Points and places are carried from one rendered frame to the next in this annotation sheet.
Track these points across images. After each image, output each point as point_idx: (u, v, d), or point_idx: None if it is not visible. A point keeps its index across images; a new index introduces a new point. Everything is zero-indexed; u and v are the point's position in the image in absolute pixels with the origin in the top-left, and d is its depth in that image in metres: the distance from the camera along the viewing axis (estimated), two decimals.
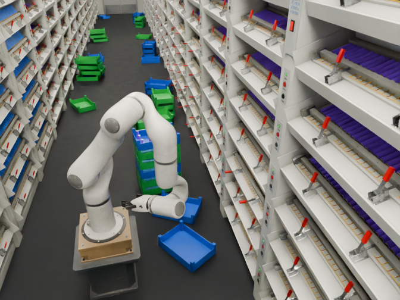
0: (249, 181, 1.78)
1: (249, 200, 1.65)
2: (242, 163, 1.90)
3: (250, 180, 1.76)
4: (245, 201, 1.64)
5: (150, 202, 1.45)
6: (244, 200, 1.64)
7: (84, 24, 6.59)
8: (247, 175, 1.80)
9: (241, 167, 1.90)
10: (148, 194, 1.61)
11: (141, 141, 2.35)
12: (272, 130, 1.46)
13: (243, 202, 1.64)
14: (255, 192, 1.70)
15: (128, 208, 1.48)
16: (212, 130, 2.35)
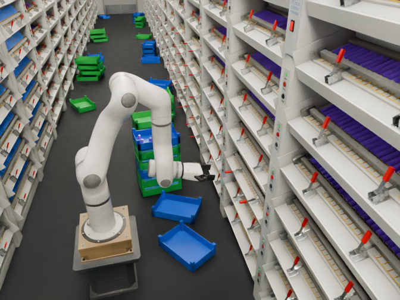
0: (249, 181, 1.78)
1: (249, 200, 1.65)
2: (242, 163, 1.90)
3: (250, 180, 1.76)
4: (245, 201, 1.64)
5: None
6: (244, 200, 1.64)
7: (84, 24, 6.59)
8: (247, 175, 1.80)
9: (241, 167, 1.90)
10: (205, 178, 1.61)
11: (141, 141, 2.35)
12: (272, 130, 1.46)
13: (243, 202, 1.64)
14: (255, 192, 1.70)
15: (193, 162, 1.73)
16: (212, 130, 2.35)
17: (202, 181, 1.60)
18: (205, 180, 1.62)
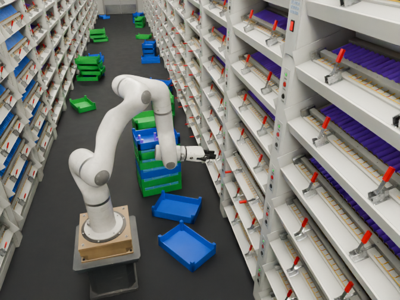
0: (249, 181, 1.78)
1: (249, 200, 1.65)
2: (242, 163, 1.90)
3: (250, 180, 1.76)
4: (245, 201, 1.64)
5: (181, 160, 1.80)
6: (244, 200, 1.64)
7: (84, 24, 6.59)
8: (247, 175, 1.80)
9: (241, 167, 1.90)
10: None
11: (141, 141, 2.35)
12: (272, 130, 1.46)
13: (243, 202, 1.64)
14: (255, 192, 1.70)
15: (204, 160, 1.80)
16: (212, 130, 2.35)
17: None
18: (204, 150, 1.89)
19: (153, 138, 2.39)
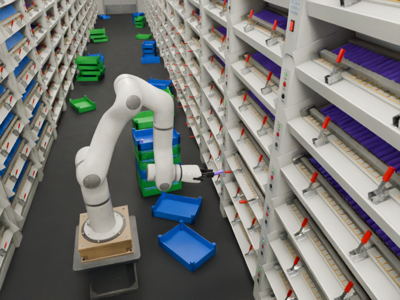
0: (249, 181, 1.78)
1: (249, 200, 1.65)
2: (242, 163, 1.90)
3: (250, 180, 1.76)
4: (245, 201, 1.64)
5: None
6: (244, 200, 1.64)
7: (84, 24, 6.59)
8: (247, 175, 1.80)
9: (241, 167, 1.90)
10: (204, 175, 1.65)
11: (221, 169, 1.70)
12: (272, 130, 1.46)
13: (243, 202, 1.64)
14: (255, 192, 1.70)
15: None
16: (212, 130, 2.35)
17: (203, 179, 1.64)
18: (204, 177, 1.66)
19: None
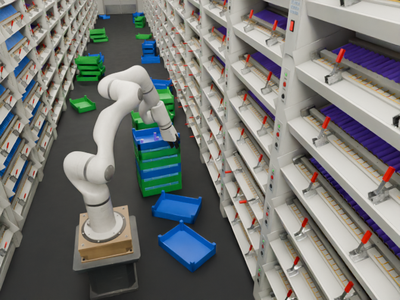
0: (249, 181, 1.78)
1: (249, 200, 1.65)
2: (242, 163, 1.90)
3: (250, 180, 1.76)
4: (245, 201, 1.64)
5: None
6: (244, 200, 1.64)
7: (84, 24, 6.59)
8: (247, 175, 1.80)
9: (241, 167, 1.90)
10: (178, 140, 2.10)
11: None
12: (272, 130, 1.46)
13: (243, 202, 1.64)
14: (255, 192, 1.70)
15: None
16: (212, 130, 2.35)
17: (179, 140, 2.08)
18: (177, 141, 2.10)
19: (153, 138, 2.39)
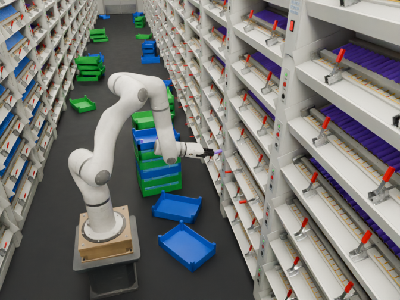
0: (249, 181, 1.78)
1: (249, 200, 1.65)
2: (242, 163, 1.90)
3: (250, 180, 1.76)
4: (245, 201, 1.64)
5: (180, 156, 1.80)
6: (244, 200, 1.64)
7: (84, 24, 6.59)
8: (247, 175, 1.80)
9: (241, 167, 1.90)
10: None
11: None
12: (272, 130, 1.46)
13: (243, 202, 1.64)
14: (255, 192, 1.70)
15: (203, 157, 1.82)
16: (212, 130, 2.35)
17: None
18: (202, 148, 1.90)
19: (220, 151, 1.88)
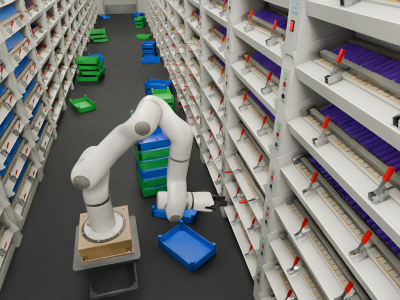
0: (249, 181, 1.78)
1: (249, 200, 1.65)
2: (242, 163, 1.90)
3: (250, 180, 1.76)
4: (245, 201, 1.64)
5: None
6: (244, 200, 1.64)
7: (84, 24, 6.59)
8: (247, 175, 1.80)
9: (241, 167, 1.90)
10: (216, 205, 1.57)
11: None
12: (272, 130, 1.46)
13: (243, 202, 1.64)
14: (255, 192, 1.70)
15: None
16: (212, 130, 2.35)
17: (216, 209, 1.56)
18: (216, 206, 1.58)
19: None
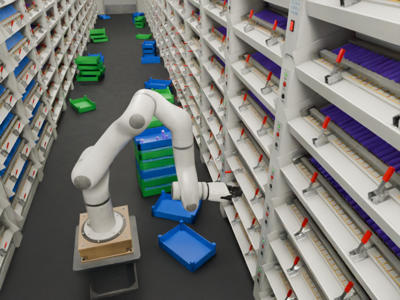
0: (252, 180, 1.78)
1: (255, 197, 1.65)
2: (244, 162, 1.90)
3: (253, 179, 1.76)
4: (257, 194, 1.63)
5: None
6: (256, 193, 1.63)
7: (84, 24, 6.59)
8: (250, 174, 1.80)
9: (244, 166, 1.90)
10: (232, 195, 1.55)
11: None
12: (272, 130, 1.46)
13: (258, 191, 1.62)
14: (259, 191, 1.70)
15: None
16: (212, 130, 2.35)
17: (231, 199, 1.54)
18: (232, 196, 1.56)
19: None
